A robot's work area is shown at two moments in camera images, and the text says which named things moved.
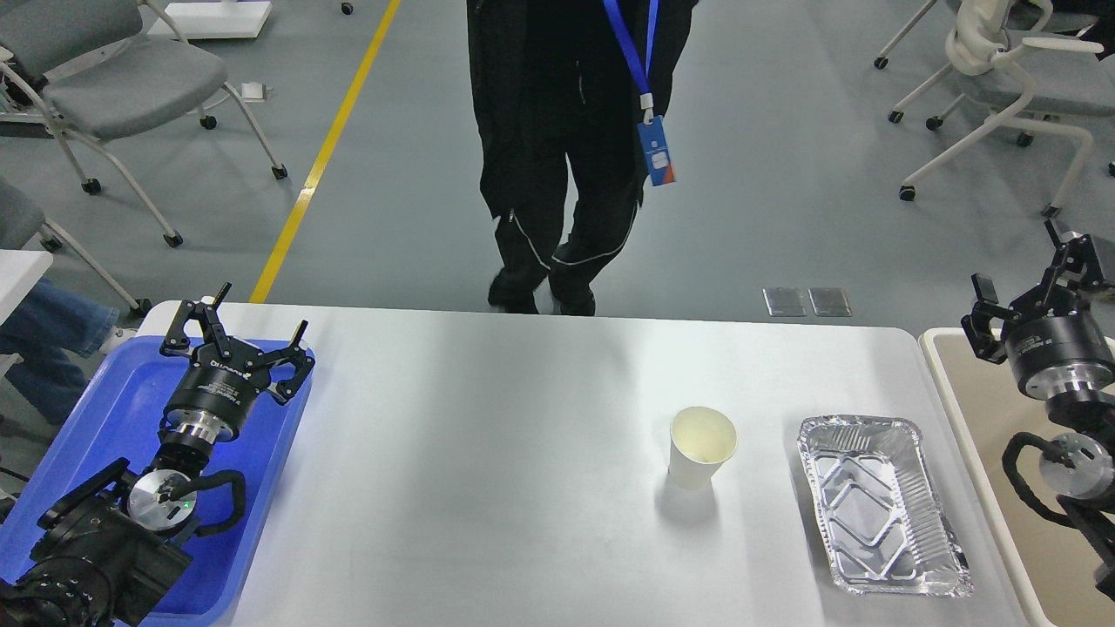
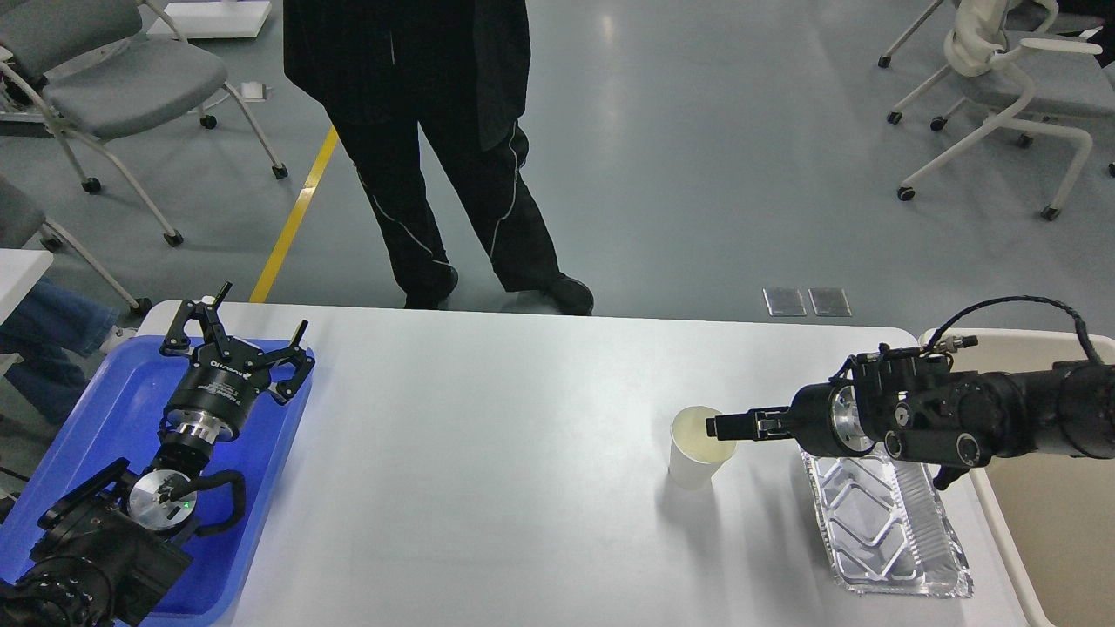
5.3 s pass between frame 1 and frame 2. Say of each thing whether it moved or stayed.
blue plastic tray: stayed
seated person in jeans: stayed
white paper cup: stayed
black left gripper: stayed
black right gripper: moved
